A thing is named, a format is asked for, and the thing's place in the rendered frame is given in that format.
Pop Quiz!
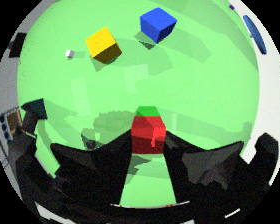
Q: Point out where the yellow block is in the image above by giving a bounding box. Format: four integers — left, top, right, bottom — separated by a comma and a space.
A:
85, 27, 121, 64

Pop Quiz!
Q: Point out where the red block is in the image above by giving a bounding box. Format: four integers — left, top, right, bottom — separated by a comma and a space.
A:
131, 116, 167, 155

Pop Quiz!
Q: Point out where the blue block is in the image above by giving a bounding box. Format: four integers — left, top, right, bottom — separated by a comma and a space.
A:
140, 7, 177, 43

